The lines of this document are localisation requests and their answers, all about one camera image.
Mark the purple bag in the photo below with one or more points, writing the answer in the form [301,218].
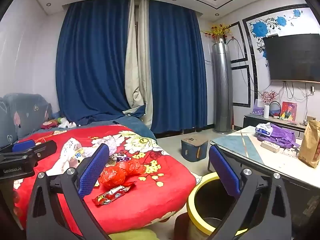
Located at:
[282,135]

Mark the beige curtain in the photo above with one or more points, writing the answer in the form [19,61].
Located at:
[132,75]

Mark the round sand art ornament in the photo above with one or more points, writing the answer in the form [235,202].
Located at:
[275,114]

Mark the purple candy wrapper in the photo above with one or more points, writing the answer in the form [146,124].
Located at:
[122,158]

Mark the white patterned cloth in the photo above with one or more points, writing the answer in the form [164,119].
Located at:
[70,150]

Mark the white blue coffee table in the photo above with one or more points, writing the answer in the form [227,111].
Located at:
[237,142]

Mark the yellow rimmed trash bin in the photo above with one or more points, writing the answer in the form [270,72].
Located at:
[207,205]

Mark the blue storage stool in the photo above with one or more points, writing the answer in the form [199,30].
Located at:
[191,151]

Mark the yellow artificial flowers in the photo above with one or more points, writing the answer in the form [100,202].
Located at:
[217,30]

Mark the red floral blanket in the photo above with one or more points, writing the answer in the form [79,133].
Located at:
[140,197]

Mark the white vase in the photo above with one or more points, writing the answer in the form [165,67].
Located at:
[266,112]

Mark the black television cabinet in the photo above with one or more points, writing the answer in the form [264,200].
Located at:
[250,122]

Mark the grey blue bed sheet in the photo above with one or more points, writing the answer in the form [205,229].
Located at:
[140,127]

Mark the purple tissue box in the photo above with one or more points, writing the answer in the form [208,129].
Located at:
[258,110]

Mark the colourful picture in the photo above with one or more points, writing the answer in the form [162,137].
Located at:
[288,111]

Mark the grey patterned sofa cushion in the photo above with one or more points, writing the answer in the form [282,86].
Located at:
[25,112]

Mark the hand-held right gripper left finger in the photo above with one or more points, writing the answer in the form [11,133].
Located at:
[92,172]

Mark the brown paper bag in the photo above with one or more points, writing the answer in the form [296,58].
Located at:
[310,145]

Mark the blue flower wall decal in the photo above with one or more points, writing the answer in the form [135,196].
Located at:
[260,28]

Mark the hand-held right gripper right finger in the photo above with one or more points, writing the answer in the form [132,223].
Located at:
[223,172]

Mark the red plastic bag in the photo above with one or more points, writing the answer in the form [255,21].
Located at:
[112,175]

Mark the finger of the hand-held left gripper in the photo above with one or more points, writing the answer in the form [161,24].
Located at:
[23,145]
[45,148]

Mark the red snack wrapper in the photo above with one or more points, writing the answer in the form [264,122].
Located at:
[110,195]

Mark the white blue tissue pack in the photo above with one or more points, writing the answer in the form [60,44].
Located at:
[262,129]

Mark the white plush toy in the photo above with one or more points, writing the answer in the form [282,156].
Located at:
[65,122]

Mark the silver tower air conditioner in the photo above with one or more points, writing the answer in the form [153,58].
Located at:
[222,87]

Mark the black wall television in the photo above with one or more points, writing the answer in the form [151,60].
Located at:
[292,57]

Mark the blue curtain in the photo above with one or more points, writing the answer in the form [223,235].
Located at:
[175,67]
[92,62]

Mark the red plush toy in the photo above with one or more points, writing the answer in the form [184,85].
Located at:
[48,125]

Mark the white power strip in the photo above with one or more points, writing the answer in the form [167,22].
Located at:
[270,146]

